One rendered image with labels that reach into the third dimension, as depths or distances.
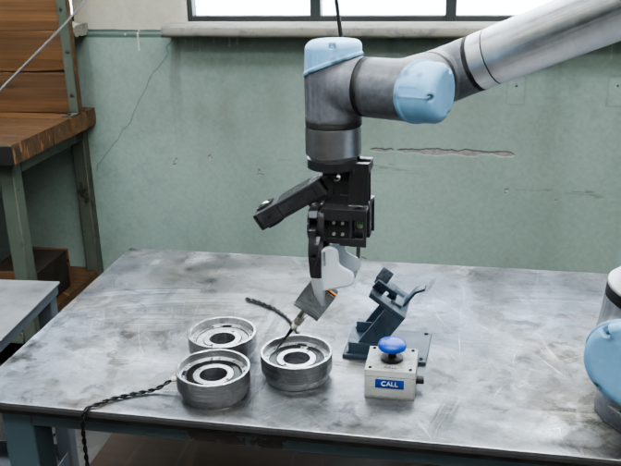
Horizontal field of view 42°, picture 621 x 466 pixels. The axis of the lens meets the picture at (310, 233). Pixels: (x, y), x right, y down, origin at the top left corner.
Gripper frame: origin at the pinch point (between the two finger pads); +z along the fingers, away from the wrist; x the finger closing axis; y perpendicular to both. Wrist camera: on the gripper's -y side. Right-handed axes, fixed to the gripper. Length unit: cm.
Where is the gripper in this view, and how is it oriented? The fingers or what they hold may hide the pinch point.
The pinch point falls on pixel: (320, 291)
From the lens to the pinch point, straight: 115.1
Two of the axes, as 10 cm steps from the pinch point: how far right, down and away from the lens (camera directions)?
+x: 2.3, -3.4, 9.1
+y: 9.7, 0.6, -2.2
